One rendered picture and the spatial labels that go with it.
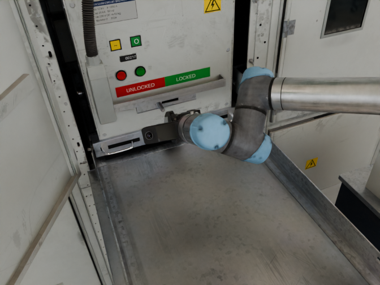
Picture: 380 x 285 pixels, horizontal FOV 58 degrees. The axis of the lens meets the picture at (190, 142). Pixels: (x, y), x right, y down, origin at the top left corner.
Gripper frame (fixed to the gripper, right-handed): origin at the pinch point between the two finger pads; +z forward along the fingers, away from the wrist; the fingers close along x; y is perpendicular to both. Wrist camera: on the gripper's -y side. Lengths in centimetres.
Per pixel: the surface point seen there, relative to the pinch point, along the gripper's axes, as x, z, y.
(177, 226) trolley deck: -26.8, -11.9, -5.2
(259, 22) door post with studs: 24.8, -2.3, 35.5
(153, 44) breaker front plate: 24.1, 2.7, 2.2
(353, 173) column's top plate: -32, -3, 62
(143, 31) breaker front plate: 27.8, 0.5, -0.4
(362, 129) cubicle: -25, 25, 94
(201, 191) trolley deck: -22.0, -3.8, 5.8
